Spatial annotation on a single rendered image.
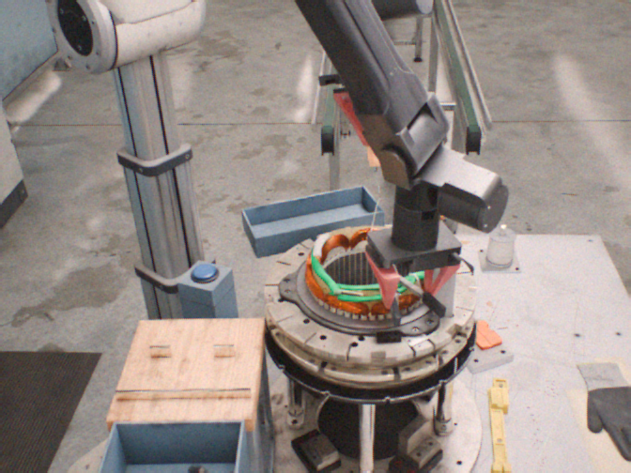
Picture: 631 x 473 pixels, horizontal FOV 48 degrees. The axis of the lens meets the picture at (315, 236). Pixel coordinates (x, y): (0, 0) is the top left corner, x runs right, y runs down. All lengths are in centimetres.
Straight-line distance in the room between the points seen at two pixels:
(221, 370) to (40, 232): 260
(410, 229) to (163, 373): 40
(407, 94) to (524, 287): 95
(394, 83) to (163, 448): 56
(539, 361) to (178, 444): 75
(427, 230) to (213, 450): 40
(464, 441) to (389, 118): 68
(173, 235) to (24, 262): 201
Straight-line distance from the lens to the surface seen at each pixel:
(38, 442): 247
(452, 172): 78
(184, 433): 95
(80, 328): 286
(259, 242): 125
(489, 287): 160
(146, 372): 101
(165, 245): 138
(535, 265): 170
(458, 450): 124
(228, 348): 100
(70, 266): 323
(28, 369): 274
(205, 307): 122
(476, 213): 77
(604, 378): 143
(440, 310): 91
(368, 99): 72
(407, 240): 84
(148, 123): 127
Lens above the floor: 175
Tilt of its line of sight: 33 degrees down
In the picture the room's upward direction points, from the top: 3 degrees counter-clockwise
